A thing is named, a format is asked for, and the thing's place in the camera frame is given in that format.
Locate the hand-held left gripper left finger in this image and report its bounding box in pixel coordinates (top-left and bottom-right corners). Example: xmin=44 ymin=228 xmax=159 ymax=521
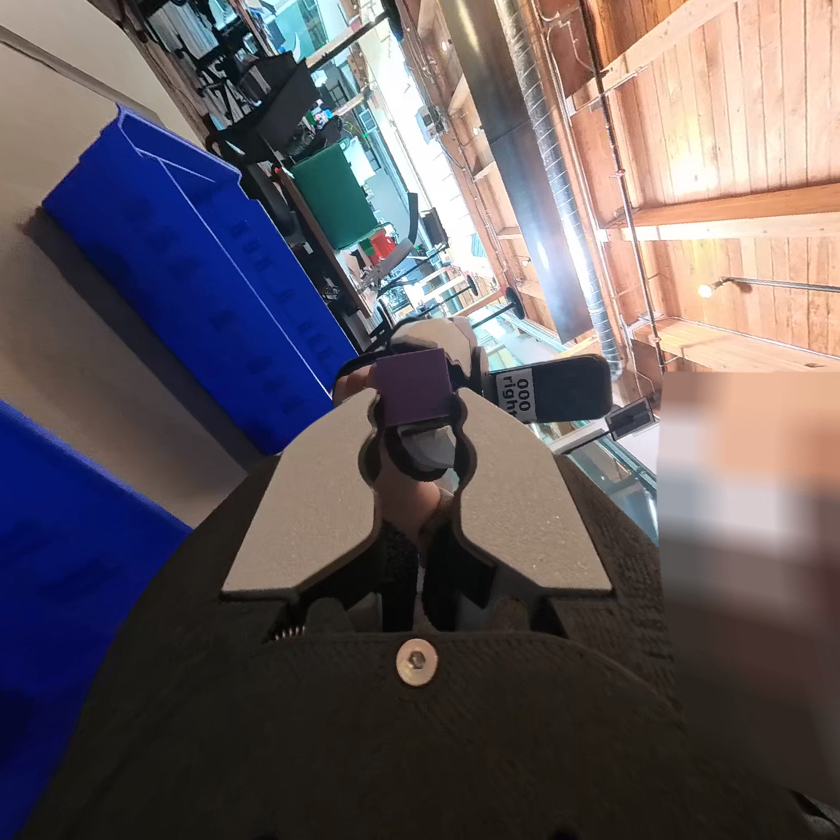
xmin=220 ymin=387 xmax=385 ymax=599

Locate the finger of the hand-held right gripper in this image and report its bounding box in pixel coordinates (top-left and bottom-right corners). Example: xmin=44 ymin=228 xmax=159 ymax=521
xmin=390 ymin=317 xmax=484 ymax=373
xmin=400 ymin=423 xmax=456 ymax=471

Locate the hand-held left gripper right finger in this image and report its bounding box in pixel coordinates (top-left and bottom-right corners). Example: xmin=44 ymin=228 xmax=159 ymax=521
xmin=453 ymin=386 xmax=616 ymax=598

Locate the purple wooden cube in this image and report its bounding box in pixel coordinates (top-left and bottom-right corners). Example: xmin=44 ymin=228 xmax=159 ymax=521
xmin=367 ymin=348 xmax=451 ymax=424

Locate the blue plastic bin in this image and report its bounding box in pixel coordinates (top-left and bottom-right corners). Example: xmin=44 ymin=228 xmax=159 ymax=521
xmin=41 ymin=104 xmax=358 ymax=457
xmin=0 ymin=399 xmax=194 ymax=840

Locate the person's right hand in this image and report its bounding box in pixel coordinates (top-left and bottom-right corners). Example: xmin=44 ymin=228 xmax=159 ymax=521
xmin=333 ymin=369 xmax=455 ymax=546

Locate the green storage box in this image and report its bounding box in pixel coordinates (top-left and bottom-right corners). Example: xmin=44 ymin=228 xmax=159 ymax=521
xmin=289 ymin=140 xmax=380 ymax=252

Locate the black office chair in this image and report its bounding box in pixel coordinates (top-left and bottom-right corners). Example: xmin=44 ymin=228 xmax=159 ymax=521
xmin=210 ymin=118 xmax=299 ymax=231

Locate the small black wall screen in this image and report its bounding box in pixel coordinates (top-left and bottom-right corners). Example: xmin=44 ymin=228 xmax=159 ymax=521
xmin=604 ymin=395 xmax=657 ymax=442

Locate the wall lamp with bulb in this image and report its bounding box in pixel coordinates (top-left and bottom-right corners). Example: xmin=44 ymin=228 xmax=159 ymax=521
xmin=697 ymin=276 xmax=840 ymax=299

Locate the black rectangular duct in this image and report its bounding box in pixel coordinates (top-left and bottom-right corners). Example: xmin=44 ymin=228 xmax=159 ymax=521
xmin=436 ymin=0 xmax=595 ymax=344

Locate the grey flexible duct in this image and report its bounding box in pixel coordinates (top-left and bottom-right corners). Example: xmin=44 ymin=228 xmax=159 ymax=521
xmin=495 ymin=0 xmax=624 ymax=382

